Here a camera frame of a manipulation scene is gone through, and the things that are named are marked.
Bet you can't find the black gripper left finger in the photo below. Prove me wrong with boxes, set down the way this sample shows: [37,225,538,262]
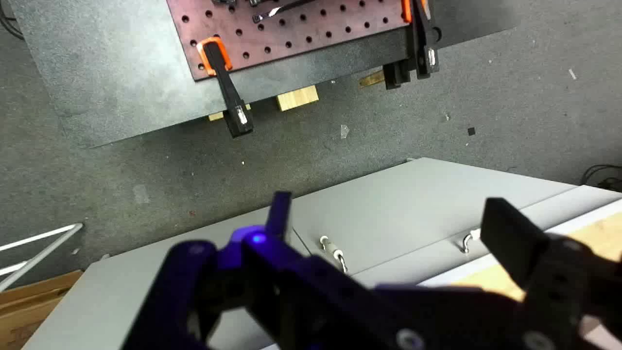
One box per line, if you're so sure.
[122,190,390,350]

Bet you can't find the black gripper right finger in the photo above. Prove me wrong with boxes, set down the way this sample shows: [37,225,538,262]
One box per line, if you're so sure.
[482,196,622,350]

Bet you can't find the beige file cabinet drawer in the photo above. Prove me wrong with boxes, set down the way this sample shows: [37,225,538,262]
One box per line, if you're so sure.
[351,182,622,307]

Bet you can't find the small metal cabinet clip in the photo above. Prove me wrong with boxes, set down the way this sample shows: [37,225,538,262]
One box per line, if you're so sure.
[456,227,484,254]
[316,233,351,274]

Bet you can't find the beige metal file cabinet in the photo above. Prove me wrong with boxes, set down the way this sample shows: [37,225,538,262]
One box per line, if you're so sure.
[21,155,622,350]

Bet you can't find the large light wooden block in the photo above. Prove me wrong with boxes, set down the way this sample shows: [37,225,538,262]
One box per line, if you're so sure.
[276,83,320,114]

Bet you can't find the red-brown perforated mounting plate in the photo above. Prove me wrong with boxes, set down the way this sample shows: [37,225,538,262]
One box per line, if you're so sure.
[163,0,416,83]

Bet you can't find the light wooden board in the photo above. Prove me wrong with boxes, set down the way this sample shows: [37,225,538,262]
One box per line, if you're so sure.
[0,268,83,350]

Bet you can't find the black cable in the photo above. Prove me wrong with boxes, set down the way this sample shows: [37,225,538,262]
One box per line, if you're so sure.
[577,161,622,194]
[0,9,25,42]

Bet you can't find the orange-handled black bar clamp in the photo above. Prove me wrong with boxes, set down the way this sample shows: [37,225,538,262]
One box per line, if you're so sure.
[194,35,254,140]
[381,0,443,91]

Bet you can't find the white metal tube frame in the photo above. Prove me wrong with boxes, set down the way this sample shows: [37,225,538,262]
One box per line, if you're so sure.
[0,221,85,293]

